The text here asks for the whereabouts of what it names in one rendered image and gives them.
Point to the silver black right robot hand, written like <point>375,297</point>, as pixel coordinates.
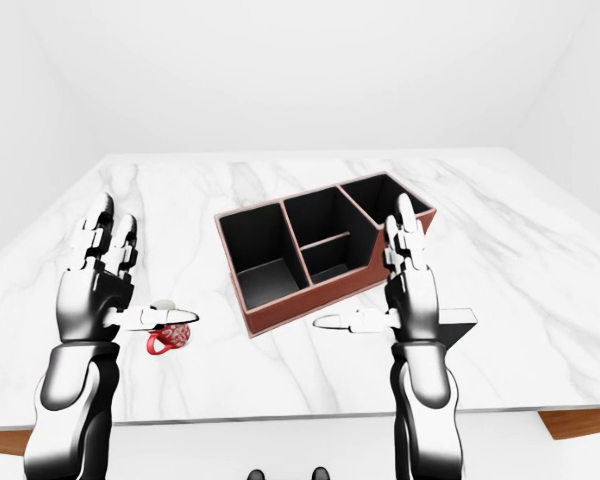
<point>414,305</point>

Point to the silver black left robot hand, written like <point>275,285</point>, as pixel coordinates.
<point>80,300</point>

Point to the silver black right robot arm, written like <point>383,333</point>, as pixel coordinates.
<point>425,410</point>

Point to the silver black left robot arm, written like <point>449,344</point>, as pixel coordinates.
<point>72,410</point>

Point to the red-brown desk caddy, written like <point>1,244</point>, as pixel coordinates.
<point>325,250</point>

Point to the red patterned mug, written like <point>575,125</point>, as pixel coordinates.
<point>172,336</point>

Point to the small dark rounded shape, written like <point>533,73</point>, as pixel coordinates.
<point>320,473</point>
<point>255,474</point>

